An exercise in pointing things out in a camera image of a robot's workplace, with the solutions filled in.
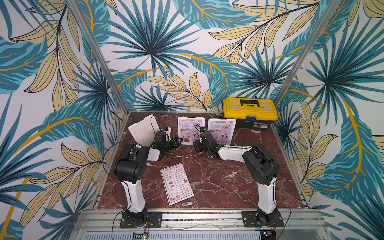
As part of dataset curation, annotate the yellow black toolbox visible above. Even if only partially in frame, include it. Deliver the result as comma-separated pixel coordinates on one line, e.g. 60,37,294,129
223,98,278,129

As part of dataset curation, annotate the restaurant special menu sheet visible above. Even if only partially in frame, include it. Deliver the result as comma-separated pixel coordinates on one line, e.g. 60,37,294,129
209,119,235,143

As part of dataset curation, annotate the aluminium front rail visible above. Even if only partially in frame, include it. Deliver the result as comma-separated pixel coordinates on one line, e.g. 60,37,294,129
69,209,331,240

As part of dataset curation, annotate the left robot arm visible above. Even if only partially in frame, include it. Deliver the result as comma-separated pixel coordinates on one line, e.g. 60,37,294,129
114,130,183,226

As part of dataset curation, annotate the pink menu sheet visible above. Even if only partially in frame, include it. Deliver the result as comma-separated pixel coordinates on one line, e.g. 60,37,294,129
179,118,204,144

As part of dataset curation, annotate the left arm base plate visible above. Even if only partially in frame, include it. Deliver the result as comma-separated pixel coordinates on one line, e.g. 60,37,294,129
120,211,163,229

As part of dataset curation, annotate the yellow header menu sheet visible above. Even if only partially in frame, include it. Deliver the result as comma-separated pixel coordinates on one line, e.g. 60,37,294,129
161,164,194,206

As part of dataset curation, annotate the white menu rack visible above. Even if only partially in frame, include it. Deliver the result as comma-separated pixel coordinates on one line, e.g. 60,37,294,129
207,118,237,145
128,115,160,147
177,116,206,146

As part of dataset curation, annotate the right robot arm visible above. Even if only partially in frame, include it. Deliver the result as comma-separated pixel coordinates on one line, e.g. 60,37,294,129
193,131,280,227

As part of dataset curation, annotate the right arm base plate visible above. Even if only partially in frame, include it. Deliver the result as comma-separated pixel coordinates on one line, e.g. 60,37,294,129
241,209,284,229

